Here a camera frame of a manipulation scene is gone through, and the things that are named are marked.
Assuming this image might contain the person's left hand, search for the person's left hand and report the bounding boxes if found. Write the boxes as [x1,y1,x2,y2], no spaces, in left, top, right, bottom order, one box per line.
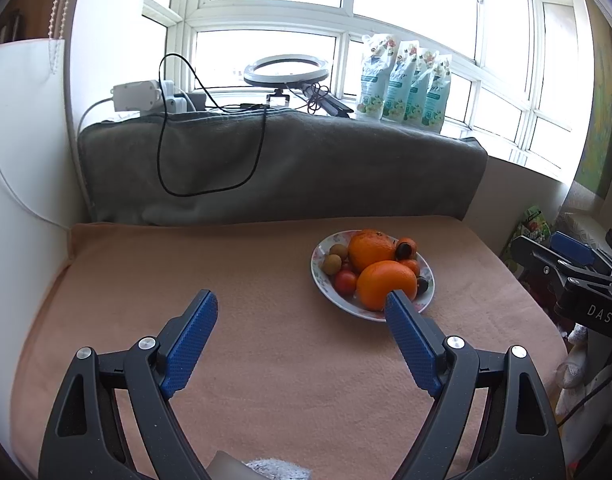
[206,451,314,480]

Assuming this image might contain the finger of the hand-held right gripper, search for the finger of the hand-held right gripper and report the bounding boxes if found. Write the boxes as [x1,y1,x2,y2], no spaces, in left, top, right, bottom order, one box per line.
[550,230,612,273]
[510,236,612,286]

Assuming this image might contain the green snack bag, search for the green snack bag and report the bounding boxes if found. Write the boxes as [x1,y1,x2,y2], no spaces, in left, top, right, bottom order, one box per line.
[511,205,559,261]

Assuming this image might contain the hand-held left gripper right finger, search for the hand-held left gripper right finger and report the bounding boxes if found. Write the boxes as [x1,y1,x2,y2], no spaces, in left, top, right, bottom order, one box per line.
[384,290,567,480]

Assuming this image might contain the black cable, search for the black cable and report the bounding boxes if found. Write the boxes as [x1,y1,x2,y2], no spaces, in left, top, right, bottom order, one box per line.
[157,53,267,197]

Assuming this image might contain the white power strip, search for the white power strip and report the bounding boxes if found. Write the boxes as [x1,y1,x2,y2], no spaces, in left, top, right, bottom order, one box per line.
[111,80,163,111]

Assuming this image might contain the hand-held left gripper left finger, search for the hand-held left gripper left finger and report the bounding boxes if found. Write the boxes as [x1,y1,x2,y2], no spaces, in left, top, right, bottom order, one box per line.
[38,289,219,480]

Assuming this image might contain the floral white bowl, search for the floral white bowl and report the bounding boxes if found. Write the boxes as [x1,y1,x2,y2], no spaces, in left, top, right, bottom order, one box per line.
[310,230,435,322]

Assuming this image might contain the white window frame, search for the white window frame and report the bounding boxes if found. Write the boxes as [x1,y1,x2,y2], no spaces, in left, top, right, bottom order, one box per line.
[141,0,587,181]

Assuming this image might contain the thin white cable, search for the thin white cable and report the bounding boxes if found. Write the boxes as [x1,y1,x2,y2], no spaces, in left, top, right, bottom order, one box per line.
[0,125,72,231]

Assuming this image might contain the pink blanket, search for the pink blanket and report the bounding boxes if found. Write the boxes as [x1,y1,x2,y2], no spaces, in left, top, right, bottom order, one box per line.
[11,215,569,480]

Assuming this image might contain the white green refill pouch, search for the white green refill pouch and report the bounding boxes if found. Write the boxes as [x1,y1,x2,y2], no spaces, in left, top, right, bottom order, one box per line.
[356,34,398,121]
[422,54,454,133]
[383,42,422,122]
[406,49,437,128]

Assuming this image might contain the red cherry tomato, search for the red cherry tomato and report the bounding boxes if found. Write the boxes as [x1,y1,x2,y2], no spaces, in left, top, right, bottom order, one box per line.
[334,270,358,295]

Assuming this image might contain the thick white power cable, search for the thick white power cable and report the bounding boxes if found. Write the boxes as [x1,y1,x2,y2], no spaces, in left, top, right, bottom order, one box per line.
[77,97,114,221]

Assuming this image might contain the ring light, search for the ring light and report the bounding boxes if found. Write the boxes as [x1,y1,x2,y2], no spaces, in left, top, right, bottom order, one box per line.
[243,55,351,118]

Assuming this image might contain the white charger plug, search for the white charger plug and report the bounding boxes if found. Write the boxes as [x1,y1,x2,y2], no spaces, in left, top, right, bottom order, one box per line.
[158,80,189,113]

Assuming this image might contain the grey patterned cloth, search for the grey patterned cloth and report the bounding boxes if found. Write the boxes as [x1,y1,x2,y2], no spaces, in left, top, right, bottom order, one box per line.
[556,180,612,241]

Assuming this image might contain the person's right hand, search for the person's right hand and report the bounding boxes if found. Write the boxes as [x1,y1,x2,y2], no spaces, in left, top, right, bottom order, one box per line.
[555,324,595,413]

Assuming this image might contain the large orange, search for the large orange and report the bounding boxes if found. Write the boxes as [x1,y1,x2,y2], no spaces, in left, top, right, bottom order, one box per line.
[356,260,418,312]
[348,229,399,273]

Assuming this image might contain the white padded panel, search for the white padded panel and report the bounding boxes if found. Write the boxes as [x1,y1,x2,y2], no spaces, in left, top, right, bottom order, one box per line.
[0,37,94,436]

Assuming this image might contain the grey cushion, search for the grey cushion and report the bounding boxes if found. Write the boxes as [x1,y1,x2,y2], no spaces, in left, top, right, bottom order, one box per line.
[77,109,488,226]

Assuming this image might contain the white bead chain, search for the white bead chain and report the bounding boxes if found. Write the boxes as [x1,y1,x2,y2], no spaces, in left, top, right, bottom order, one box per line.
[48,0,84,43]

